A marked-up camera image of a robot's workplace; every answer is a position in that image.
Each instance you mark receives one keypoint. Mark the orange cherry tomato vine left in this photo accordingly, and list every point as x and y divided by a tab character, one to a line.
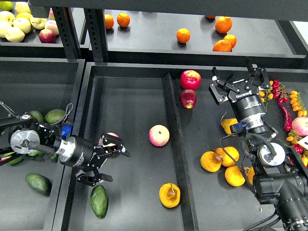
266	95

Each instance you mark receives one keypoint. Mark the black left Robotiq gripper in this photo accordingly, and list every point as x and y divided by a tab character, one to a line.
77	152

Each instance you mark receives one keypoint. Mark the pink apple right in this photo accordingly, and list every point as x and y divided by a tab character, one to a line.
158	135

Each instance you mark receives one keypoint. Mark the lone yellow pear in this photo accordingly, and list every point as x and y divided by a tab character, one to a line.
226	123

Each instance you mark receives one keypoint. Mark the orange cherry tomato vine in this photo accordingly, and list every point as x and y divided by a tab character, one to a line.
266	95
297	103

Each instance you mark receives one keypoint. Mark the avocado top left of pile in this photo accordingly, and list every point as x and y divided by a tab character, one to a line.
37	115

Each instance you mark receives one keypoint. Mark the black tray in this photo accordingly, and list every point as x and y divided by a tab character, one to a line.
129	101
40	84

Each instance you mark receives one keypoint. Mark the orange on shelf centre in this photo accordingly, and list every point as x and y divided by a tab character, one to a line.
183	35

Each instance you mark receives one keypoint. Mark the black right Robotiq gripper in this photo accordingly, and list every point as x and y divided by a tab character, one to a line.
242	93

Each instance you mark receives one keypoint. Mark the avocado top right of pile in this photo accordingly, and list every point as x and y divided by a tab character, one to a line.
54	116

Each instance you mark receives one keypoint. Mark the orange on shelf front right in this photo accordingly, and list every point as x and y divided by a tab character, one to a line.
222	46

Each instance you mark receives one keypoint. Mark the black tray divider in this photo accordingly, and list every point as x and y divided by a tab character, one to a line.
188	211

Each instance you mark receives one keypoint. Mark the bright red apple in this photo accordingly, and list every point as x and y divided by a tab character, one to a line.
190	80

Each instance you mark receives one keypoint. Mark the red apple on shelf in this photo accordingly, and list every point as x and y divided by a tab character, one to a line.
47	36

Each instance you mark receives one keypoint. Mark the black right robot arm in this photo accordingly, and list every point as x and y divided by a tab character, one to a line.
280	179

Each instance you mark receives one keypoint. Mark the large orange on shelf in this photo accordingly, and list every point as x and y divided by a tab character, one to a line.
223	24

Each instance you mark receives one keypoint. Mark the dark red apple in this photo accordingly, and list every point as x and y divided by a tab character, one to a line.
188	98

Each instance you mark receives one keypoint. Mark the pink apple left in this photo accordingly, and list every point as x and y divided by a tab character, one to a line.
108	139

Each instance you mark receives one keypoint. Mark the lone avocado bottom left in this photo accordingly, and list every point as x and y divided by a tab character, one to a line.
38	183

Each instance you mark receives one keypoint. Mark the red chili pepper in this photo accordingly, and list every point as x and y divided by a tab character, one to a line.
287	121

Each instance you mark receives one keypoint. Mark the orange on shelf far left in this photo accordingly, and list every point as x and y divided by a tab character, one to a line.
109	21

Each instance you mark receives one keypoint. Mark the black left tray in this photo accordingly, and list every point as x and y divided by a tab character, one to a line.
40	84

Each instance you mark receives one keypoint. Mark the orange cherry tomato vine right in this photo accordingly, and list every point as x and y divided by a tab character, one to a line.
297	103

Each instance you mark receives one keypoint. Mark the yellow apple on shelf front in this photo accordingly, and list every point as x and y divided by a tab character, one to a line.
14	34

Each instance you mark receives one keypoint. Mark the pink apple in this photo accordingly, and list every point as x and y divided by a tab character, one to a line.
158	135
108	139

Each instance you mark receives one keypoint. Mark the black middle tray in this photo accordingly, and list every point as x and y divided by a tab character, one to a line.
129	101

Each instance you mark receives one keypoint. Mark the avocado of pile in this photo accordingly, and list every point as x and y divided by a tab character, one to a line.
37	115
54	116

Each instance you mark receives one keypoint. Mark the pink peach right edge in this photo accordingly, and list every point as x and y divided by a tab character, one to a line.
300	126

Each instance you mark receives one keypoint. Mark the green avocado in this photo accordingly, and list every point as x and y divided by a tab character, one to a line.
99	201

